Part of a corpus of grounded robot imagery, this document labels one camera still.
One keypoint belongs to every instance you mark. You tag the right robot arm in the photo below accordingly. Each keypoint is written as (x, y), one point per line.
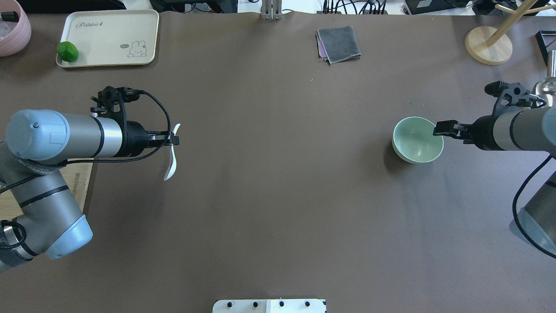
(518, 130)

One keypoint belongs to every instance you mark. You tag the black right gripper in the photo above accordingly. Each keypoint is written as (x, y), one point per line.
(483, 132)

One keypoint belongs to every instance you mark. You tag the grey folded cloth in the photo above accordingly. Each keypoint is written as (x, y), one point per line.
(337, 44)

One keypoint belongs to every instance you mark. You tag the green lime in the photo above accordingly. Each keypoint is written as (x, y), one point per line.
(67, 51)

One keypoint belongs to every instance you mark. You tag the black tray with wood inlay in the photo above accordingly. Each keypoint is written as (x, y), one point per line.
(543, 44)

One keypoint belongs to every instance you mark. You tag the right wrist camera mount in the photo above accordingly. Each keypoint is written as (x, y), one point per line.
(511, 96)

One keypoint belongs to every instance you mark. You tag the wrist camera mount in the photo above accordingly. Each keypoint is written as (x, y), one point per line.
(511, 96)
(110, 103)

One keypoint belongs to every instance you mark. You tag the wooden stand with round base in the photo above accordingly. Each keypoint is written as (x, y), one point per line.
(492, 46)

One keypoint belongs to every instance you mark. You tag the green bowl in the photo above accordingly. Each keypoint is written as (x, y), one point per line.
(413, 141)

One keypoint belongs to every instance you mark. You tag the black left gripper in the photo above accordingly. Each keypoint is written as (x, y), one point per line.
(135, 138)

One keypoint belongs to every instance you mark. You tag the pink bowl of ice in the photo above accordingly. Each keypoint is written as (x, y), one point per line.
(14, 38)

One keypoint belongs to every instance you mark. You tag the aluminium frame post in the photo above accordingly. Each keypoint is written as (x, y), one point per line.
(271, 10)

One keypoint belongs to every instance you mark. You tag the steel scoop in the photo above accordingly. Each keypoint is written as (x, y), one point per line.
(545, 89)

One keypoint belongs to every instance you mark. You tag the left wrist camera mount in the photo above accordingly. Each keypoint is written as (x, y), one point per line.
(110, 103)

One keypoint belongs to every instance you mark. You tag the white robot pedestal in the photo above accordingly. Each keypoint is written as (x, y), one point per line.
(301, 305)

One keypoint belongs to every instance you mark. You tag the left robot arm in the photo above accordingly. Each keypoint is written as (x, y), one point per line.
(41, 142)

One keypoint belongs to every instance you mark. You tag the bamboo cutting board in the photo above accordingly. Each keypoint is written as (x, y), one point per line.
(76, 176)

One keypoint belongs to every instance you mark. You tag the beige rabbit tray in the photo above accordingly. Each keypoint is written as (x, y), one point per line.
(111, 37)

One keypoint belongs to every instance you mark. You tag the white spoon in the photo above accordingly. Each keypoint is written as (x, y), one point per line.
(174, 140)

